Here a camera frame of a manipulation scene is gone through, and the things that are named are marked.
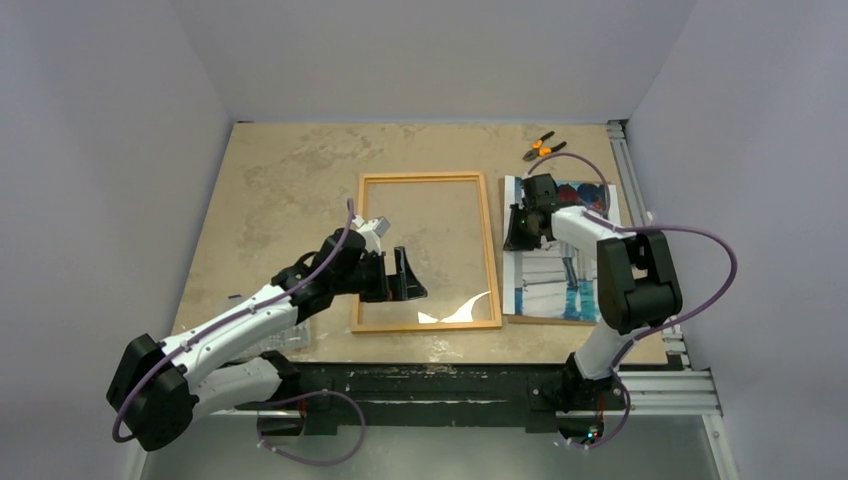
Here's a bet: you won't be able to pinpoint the orange black pliers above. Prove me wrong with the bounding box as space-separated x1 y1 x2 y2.
522 131 568 162

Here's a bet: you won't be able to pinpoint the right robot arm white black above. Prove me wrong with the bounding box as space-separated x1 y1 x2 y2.
502 174 682 411

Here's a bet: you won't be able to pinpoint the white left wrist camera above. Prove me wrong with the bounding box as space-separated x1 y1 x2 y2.
358 216 391 243

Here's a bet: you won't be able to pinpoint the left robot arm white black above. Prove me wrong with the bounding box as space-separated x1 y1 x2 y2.
106 216 428 452

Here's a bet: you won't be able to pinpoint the photo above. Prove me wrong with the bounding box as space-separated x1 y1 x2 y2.
498 175 621 325

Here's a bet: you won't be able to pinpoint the aluminium extrusion rail front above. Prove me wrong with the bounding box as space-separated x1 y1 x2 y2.
127 365 726 479

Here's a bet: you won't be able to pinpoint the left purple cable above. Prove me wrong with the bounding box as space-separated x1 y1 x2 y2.
111 198 369 468

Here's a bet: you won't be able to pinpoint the orange wooden picture frame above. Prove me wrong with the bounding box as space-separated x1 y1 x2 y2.
350 171 504 335

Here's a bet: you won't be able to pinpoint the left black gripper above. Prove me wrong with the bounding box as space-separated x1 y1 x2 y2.
333 247 425 303

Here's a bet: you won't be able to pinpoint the purple cable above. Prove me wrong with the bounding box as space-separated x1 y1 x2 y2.
111 198 369 468
526 151 739 452

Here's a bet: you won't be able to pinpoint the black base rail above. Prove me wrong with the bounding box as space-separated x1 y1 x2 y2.
228 360 624 439

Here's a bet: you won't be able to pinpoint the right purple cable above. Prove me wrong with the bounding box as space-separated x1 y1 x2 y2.
526 151 739 452

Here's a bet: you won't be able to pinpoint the clear plastic screw box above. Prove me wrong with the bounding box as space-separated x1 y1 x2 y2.
231 322 311 363

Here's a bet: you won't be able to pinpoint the clear acrylic glass sheet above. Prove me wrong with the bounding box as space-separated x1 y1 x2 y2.
359 180 495 326

